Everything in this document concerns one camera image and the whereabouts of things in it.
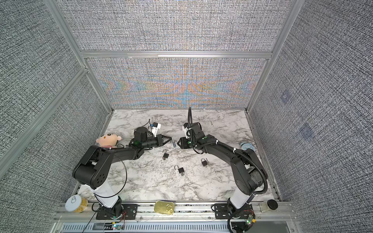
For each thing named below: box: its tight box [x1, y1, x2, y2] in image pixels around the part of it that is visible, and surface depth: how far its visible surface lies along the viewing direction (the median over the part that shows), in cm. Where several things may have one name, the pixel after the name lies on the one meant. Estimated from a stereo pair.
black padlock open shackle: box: [173, 164, 185, 174], surface depth 89 cm
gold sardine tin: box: [153, 200, 175, 215], surface depth 73 cm
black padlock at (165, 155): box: [162, 149, 170, 161], surface depth 95 cm
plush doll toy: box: [96, 133, 122, 149], surface depth 95 cm
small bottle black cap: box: [259, 199, 279, 213], surface depth 70 cm
